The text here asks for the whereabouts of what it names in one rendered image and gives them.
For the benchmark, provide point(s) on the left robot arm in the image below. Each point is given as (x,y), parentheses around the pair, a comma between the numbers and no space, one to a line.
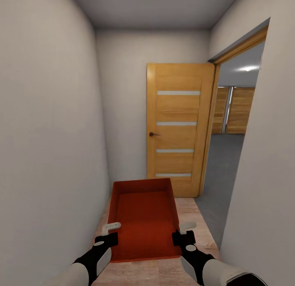
(87,268)

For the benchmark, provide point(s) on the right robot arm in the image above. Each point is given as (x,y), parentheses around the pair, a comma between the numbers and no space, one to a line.
(204,268)

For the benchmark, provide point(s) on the storage box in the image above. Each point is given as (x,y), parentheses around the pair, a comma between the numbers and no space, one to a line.
(147,214)

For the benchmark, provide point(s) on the garage door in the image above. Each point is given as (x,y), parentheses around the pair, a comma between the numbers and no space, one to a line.
(239,109)

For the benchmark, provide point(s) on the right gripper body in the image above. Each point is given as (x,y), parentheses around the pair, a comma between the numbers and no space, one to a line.
(178,238)

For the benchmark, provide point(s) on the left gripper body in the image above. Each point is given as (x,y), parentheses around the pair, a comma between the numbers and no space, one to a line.
(113,238)

